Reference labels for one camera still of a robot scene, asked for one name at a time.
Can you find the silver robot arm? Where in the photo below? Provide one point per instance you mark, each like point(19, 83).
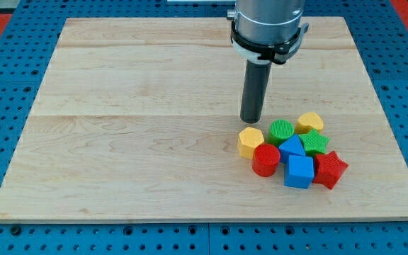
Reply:
point(267, 31)

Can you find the yellow hexagon block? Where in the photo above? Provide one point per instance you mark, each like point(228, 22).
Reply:
point(248, 140)

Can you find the light wooden board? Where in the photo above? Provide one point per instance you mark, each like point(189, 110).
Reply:
point(137, 120)

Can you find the red cylinder block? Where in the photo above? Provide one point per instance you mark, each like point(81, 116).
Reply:
point(266, 159)

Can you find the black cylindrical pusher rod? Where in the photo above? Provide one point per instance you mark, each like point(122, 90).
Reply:
point(254, 90)

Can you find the green cylinder block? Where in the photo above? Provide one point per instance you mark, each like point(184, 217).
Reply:
point(280, 131)

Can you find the blue triangle block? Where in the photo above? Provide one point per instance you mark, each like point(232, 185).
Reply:
point(291, 146)

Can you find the blue cube block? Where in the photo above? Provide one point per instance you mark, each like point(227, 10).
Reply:
point(299, 171)

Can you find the yellow heart block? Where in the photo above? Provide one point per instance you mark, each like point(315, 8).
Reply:
point(308, 121)

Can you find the green star block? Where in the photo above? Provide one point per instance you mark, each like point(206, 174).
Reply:
point(314, 143)

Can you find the red star block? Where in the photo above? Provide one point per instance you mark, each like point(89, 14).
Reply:
point(328, 169)

